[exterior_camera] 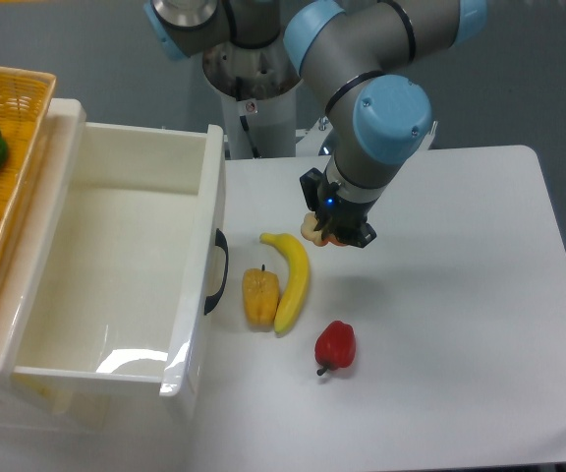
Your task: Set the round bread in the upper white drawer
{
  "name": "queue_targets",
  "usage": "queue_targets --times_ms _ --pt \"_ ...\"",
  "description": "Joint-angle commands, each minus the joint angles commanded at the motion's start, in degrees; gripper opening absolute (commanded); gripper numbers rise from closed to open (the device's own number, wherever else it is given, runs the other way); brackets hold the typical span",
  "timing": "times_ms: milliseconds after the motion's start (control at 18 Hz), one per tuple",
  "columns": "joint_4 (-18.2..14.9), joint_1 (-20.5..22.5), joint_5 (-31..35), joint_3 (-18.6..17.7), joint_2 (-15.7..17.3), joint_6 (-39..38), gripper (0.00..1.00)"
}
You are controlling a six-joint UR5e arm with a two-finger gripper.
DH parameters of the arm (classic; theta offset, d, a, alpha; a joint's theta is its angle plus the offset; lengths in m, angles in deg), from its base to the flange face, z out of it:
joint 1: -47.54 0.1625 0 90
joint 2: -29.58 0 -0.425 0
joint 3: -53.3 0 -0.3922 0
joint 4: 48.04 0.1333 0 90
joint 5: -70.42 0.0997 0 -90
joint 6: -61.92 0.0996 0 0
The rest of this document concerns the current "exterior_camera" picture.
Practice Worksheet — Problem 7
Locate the open white upper drawer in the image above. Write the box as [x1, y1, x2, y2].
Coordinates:
[15, 124, 225, 399]

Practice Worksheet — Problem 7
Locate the red bell pepper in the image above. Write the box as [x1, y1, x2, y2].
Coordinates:
[314, 321, 357, 377]

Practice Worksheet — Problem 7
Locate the yellow banana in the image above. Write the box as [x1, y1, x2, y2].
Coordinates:
[259, 233, 311, 336]

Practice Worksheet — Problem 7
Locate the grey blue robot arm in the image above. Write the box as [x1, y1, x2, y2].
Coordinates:
[143, 1, 487, 248]

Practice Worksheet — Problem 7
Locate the yellow bell pepper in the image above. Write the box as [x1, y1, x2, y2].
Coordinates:
[242, 265, 280, 327]

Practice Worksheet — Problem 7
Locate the round tan bread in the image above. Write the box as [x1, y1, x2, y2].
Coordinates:
[301, 212, 345, 247]

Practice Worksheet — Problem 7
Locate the yellow woven basket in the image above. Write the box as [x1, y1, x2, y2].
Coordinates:
[0, 63, 58, 340]

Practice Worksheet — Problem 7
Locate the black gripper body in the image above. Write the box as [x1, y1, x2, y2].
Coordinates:
[310, 172, 375, 246]

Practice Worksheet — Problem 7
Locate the black drawer handle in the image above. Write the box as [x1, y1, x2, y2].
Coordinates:
[203, 228, 229, 316]

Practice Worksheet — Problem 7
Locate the white drawer cabinet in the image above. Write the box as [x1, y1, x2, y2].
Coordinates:
[0, 97, 200, 434]

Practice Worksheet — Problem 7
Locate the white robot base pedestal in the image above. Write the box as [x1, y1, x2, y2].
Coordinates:
[202, 39, 301, 159]

